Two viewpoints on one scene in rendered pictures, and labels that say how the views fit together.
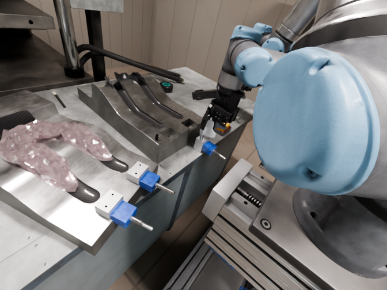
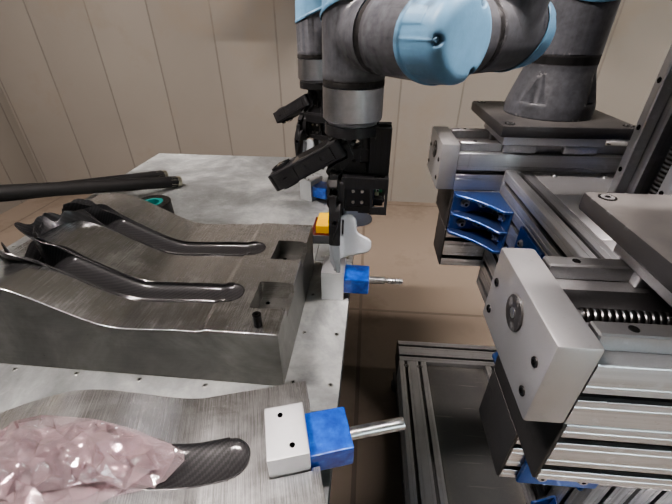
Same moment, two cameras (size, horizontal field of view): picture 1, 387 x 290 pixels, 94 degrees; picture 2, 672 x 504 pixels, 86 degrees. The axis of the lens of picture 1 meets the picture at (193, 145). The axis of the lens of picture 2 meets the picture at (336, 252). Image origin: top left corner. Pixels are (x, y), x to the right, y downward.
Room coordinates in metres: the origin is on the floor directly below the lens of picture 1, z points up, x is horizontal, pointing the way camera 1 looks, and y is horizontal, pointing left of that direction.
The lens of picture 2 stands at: (0.12, 0.15, 1.19)
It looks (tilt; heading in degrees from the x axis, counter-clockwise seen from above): 33 degrees down; 337
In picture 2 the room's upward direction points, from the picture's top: straight up
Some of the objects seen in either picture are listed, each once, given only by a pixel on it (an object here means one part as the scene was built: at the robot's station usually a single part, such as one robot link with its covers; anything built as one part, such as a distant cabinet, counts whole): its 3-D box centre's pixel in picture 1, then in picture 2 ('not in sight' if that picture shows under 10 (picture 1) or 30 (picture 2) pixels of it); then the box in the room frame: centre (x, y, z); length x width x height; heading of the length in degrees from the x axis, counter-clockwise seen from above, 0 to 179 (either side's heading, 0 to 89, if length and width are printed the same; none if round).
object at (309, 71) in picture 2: not in sight; (316, 70); (0.93, -0.14, 1.10); 0.08 x 0.08 x 0.05
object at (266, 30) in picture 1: (258, 39); (316, 26); (0.92, -0.14, 1.17); 0.09 x 0.08 x 0.11; 68
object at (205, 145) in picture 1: (211, 149); (362, 279); (0.55, -0.07, 0.83); 0.13 x 0.05 x 0.05; 62
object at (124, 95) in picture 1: (141, 95); (132, 248); (0.63, 0.25, 0.92); 0.35 x 0.16 x 0.09; 62
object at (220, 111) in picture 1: (224, 104); (356, 167); (0.55, -0.06, 1.02); 0.09 x 0.08 x 0.12; 62
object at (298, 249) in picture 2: (188, 127); (290, 259); (0.58, 0.04, 0.87); 0.05 x 0.05 x 0.04; 62
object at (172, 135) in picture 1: (169, 137); (273, 305); (0.49, 0.09, 0.87); 0.05 x 0.05 x 0.04; 62
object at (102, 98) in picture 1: (140, 104); (135, 271); (0.65, 0.26, 0.87); 0.50 x 0.26 x 0.14; 62
